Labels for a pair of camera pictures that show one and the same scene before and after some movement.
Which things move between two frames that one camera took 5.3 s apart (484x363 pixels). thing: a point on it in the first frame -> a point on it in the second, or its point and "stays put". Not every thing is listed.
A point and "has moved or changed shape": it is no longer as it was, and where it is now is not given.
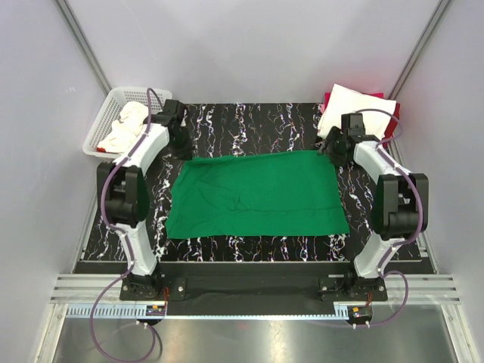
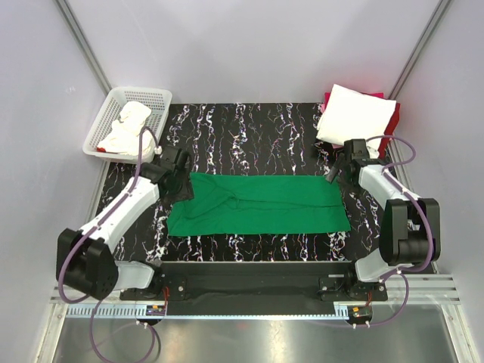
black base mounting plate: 255,283 stays put
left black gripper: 186,152 -> 185,194
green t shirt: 255,195 has moved or changed shape
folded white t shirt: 345,100 stays put
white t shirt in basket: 124,130 stays put
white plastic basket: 110,112 stays put
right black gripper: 334,134 -> 334,171
